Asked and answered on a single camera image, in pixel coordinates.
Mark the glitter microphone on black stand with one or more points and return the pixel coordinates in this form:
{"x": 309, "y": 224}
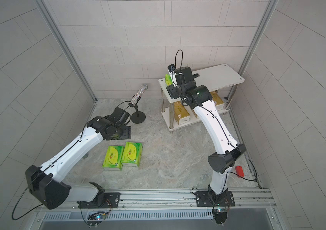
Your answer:
{"x": 138, "y": 117}

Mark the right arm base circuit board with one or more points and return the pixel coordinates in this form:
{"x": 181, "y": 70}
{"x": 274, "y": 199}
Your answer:
{"x": 220, "y": 216}

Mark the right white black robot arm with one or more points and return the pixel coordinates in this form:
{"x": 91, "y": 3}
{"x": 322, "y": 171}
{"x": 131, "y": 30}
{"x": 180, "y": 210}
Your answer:
{"x": 228, "y": 150}

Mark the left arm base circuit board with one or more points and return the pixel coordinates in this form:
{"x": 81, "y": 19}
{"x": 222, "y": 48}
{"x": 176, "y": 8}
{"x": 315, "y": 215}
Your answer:
{"x": 95, "y": 219}

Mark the gold tissue pack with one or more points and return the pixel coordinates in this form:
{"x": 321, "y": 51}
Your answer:
{"x": 181, "y": 116}
{"x": 219, "y": 103}

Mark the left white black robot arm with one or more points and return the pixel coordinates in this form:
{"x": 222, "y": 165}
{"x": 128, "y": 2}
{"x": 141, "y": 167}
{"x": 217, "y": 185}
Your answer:
{"x": 45, "y": 182}

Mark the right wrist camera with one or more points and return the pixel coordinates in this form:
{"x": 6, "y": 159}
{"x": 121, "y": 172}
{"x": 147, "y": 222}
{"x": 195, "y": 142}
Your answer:
{"x": 171, "y": 70}

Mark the small red block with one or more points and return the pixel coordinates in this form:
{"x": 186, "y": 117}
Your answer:
{"x": 239, "y": 171}

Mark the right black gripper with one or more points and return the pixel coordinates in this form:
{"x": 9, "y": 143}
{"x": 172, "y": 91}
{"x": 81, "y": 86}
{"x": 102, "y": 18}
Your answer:
{"x": 174, "y": 91}

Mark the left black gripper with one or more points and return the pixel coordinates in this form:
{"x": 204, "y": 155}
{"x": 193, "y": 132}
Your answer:
{"x": 128, "y": 132}

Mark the green tissue pack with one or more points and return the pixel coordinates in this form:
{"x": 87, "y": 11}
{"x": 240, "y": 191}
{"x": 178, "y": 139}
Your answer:
{"x": 132, "y": 154}
{"x": 112, "y": 161}
{"x": 168, "y": 79}

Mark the white two-tier shelf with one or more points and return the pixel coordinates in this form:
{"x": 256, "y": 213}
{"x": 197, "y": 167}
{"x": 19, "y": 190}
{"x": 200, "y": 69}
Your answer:
{"x": 214, "y": 78}

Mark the aluminium mounting rail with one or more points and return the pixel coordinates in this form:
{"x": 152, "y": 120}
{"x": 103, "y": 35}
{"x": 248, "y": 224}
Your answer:
{"x": 164, "y": 199}

